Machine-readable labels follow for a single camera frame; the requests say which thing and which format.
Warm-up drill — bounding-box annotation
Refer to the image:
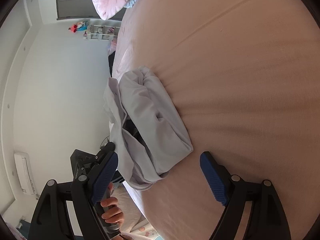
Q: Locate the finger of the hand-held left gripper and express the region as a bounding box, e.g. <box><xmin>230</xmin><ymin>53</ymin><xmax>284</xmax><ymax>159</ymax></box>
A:
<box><xmin>95</xmin><ymin>141</ymin><xmax>116</xmax><ymax>161</ymax></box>

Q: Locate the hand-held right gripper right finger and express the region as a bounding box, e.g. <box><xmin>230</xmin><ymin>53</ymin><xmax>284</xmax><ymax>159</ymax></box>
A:
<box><xmin>199</xmin><ymin>151</ymin><xmax>292</xmax><ymax>240</ymax></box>

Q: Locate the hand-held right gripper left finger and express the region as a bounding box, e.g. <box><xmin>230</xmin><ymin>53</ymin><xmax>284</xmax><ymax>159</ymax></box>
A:
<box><xmin>27</xmin><ymin>152</ymin><xmax>119</xmax><ymax>240</ymax></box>

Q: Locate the white shirt with navy trim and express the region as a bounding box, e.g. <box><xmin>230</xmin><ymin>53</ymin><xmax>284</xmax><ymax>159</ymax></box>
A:
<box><xmin>103</xmin><ymin>65</ymin><xmax>194</xmax><ymax>192</ymax></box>

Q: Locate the pink gingham folded comforter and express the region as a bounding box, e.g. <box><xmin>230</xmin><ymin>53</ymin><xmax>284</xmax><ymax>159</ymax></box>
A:
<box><xmin>85</xmin><ymin>0</ymin><xmax>150</xmax><ymax>20</ymax></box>

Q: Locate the red and blue plush doll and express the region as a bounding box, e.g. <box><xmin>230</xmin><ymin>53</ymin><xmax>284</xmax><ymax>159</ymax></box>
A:
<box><xmin>68</xmin><ymin>21</ymin><xmax>89</xmax><ymax>33</ymax></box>

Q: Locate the grey cabinet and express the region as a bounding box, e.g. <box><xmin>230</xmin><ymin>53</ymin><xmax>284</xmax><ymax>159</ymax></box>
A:
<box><xmin>54</xmin><ymin>0</ymin><xmax>128</xmax><ymax>21</ymax></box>

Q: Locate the white air conditioner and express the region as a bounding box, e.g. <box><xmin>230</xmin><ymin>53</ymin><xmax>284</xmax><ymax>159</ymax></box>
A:
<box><xmin>14</xmin><ymin>151</ymin><xmax>38</xmax><ymax>196</ymax></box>

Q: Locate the printed pink pajama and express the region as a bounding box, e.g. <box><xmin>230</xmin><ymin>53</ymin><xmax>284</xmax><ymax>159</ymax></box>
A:
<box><xmin>122</xmin><ymin>219</ymin><xmax>167</xmax><ymax>240</ymax></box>

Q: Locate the black bag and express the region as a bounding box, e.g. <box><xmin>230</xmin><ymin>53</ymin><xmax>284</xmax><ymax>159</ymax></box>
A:
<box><xmin>107</xmin><ymin>51</ymin><xmax>116</xmax><ymax>77</ymax></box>

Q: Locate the pink fluffy item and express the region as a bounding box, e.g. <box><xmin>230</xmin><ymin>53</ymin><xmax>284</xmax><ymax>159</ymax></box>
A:
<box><xmin>107</xmin><ymin>39</ymin><xmax>118</xmax><ymax>55</ymax></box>

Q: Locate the bed with pink sheet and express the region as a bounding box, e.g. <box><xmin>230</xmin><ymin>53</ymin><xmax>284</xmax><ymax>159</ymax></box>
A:
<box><xmin>111</xmin><ymin>0</ymin><xmax>320</xmax><ymax>240</ymax></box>

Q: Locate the person's left hand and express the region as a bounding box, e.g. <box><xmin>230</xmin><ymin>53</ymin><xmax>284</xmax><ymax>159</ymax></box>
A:
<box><xmin>101</xmin><ymin>182</ymin><xmax>125</xmax><ymax>225</ymax></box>

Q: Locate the white shelf rack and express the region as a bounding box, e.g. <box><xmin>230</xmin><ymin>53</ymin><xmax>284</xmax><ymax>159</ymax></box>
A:
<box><xmin>84</xmin><ymin>24</ymin><xmax>121</xmax><ymax>41</ymax></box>

